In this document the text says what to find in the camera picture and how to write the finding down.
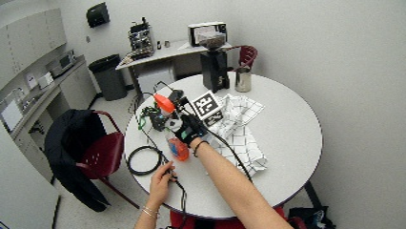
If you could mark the black jacket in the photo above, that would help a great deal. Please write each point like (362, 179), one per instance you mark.
(67, 149)

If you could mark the grey counter cabinet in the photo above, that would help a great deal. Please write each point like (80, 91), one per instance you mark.
(63, 92)

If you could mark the black wristband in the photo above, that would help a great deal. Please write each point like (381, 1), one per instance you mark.
(197, 149)

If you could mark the black bag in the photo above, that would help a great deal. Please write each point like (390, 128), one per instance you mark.
(313, 218)

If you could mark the black table leg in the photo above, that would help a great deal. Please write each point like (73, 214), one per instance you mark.
(313, 194)

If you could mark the black trash bin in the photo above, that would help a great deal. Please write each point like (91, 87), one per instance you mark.
(109, 79)

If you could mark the black wall dispenser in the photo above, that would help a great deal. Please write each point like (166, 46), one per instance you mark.
(97, 14)

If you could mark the red chair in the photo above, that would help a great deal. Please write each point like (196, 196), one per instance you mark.
(102, 152)
(248, 57)
(224, 223)

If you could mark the white computer tower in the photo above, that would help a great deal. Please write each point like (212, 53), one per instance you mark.
(154, 81)

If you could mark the black coffee grinder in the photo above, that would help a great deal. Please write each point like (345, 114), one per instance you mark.
(214, 68)

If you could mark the small metal can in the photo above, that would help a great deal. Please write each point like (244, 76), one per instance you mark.
(166, 44)

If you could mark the steel cup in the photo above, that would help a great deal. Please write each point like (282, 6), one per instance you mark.
(242, 81)

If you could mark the grey desk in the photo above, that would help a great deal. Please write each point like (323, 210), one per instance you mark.
(169, 54)

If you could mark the silver microwave oven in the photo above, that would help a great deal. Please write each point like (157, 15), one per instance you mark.
(60, 63)

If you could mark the white marker cube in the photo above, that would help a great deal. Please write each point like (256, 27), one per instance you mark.
(205, 104)

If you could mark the orange spray bottle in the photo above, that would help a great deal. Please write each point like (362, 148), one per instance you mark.
(178, 151)

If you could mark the white box appliance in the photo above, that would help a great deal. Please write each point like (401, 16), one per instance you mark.
(205, 31)

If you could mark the white checked cloth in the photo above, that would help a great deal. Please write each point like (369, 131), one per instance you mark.
(242, 143)

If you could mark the open electronics rack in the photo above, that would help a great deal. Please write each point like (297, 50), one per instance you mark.
(140, 39)

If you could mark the grey wall cabinet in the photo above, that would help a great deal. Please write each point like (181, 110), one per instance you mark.
(29, 41)

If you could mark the small dark bottle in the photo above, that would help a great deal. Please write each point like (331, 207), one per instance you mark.
(158, 45)

